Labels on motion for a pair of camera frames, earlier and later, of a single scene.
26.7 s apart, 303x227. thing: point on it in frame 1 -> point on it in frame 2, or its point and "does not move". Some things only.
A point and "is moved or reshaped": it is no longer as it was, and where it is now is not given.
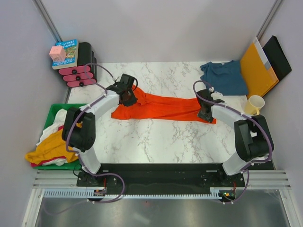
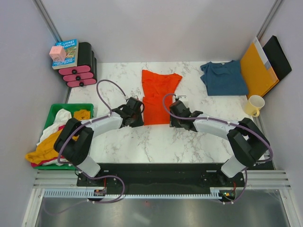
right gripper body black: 204,117 -> 174,121
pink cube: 57,53 does not move
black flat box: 277,57 does not move
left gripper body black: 131,99 -> 137,120
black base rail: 162,178 does not move
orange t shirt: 153,106 is moved or reshaped
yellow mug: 253,104 does not move
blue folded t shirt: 227,78 does not move
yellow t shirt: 53,145 does not move
